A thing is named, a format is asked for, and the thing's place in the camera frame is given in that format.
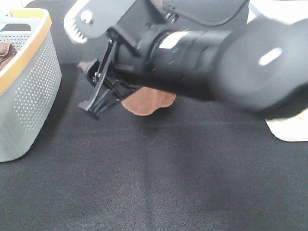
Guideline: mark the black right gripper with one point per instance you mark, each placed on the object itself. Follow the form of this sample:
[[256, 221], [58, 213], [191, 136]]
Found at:
[[116, 76]]

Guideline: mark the brown microfibre towel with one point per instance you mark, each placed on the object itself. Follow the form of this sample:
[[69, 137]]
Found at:
[[146, 100]]

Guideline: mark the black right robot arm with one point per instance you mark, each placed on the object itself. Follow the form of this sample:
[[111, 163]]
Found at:
[[261, 68]]

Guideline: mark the dark brown towel in basket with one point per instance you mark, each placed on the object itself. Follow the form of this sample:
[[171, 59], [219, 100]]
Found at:
[[7, 52]]

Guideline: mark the grey perforated laundry basket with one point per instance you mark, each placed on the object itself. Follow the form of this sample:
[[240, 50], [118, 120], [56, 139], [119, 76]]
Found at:
[[29, 82]]

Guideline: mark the black fabric table mat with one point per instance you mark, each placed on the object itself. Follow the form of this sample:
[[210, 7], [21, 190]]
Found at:
[[195, 166]]

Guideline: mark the white slotted storage basket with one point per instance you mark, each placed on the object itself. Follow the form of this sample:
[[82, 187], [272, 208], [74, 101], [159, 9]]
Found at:
[[294, 129]]

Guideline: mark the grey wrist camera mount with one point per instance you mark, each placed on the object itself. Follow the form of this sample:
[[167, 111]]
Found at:
[[90, 19]]

